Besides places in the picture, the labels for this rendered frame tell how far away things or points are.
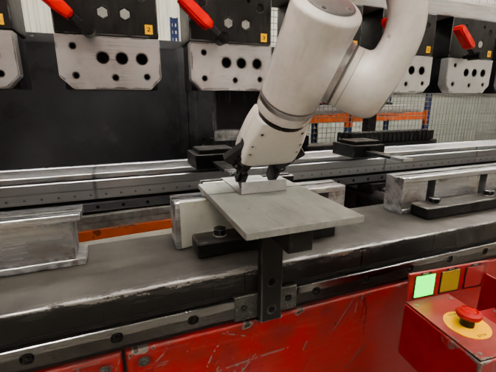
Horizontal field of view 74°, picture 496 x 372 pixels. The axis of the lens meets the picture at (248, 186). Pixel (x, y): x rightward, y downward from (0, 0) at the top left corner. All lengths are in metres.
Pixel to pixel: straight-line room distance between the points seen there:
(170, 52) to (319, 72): 0.80
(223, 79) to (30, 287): 0.46
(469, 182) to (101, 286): 0.95
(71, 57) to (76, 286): 0.35
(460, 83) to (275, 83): 0.61
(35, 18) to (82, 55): 4.25
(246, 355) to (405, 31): 0.58
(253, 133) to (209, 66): 0.17
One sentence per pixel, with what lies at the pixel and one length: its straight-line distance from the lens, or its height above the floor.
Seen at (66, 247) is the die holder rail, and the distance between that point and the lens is 0.66.
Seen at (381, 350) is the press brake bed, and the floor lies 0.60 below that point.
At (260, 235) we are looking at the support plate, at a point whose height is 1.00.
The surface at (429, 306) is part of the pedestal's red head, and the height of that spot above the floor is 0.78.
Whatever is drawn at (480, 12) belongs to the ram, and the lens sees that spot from 1.02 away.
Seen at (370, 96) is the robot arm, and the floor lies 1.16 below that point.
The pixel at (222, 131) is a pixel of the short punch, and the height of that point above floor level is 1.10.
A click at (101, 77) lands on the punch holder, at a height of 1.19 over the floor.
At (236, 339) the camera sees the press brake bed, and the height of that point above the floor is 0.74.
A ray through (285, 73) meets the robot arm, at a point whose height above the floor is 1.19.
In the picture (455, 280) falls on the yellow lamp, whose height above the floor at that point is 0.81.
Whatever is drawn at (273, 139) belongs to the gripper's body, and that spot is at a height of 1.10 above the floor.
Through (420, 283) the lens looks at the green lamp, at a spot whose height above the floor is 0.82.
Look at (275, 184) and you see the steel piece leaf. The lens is 0.58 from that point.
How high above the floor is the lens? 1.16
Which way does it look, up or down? 15 degrees down
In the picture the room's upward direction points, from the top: straight up
